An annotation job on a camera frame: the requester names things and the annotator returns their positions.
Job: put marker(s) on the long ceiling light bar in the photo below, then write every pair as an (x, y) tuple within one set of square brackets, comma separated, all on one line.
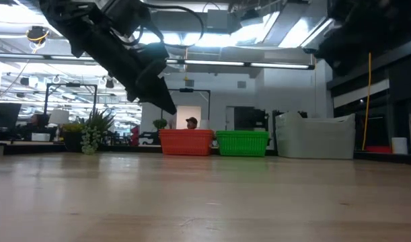
[(225, 62)]

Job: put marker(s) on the black metal frame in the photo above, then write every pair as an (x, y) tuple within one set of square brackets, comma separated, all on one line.
[(45, 104), (191, 90)]

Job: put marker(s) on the person at desk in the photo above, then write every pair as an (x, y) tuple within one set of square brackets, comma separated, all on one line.
[(37, 122)]

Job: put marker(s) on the black monitor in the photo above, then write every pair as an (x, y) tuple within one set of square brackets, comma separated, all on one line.
[(5, 116)]

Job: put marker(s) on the black cabinet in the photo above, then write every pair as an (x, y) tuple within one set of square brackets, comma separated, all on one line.
[(250, 119)]

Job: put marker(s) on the black ceiling device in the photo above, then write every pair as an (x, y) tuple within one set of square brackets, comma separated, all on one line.
[(37, 33)]

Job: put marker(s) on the green plastic basket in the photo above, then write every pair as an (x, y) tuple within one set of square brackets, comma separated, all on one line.
[(242, 144)]

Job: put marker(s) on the white table lamp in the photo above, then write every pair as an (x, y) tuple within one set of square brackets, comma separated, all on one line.
[(58, 117)]

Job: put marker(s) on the spiky green plant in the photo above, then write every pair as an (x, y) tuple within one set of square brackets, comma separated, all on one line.
[(99, 121)]

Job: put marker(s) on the red chair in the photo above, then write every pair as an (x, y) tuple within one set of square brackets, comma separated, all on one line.
[(135, 134)]

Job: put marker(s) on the person with cap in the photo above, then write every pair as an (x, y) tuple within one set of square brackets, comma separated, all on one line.
[(191, 123)]

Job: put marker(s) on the small white box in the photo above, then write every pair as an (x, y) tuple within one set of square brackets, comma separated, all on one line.
[(40, 137)]

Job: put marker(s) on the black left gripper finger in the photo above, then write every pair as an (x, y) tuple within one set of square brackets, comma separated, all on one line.
[(154, 53), (158, 94)]

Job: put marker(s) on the small round potted plant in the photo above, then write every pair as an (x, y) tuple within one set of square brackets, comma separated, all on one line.
[(160, 123)]

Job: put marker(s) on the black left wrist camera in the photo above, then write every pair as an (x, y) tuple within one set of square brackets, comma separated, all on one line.
[(128, 15)]

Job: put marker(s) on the dark low ledge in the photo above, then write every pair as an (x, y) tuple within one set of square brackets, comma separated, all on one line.
[(124, 149)]

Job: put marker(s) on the white cylinder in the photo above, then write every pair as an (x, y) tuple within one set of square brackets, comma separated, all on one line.
[(399, 146)]

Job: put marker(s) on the pale green trailing plant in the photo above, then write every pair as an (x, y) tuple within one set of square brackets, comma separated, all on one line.
[(91, 141)]

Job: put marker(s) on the orange plastic basket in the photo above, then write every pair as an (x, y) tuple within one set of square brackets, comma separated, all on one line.
[(186, 142)]

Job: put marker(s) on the flat red object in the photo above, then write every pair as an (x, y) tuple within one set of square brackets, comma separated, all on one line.
[(378, 149)]

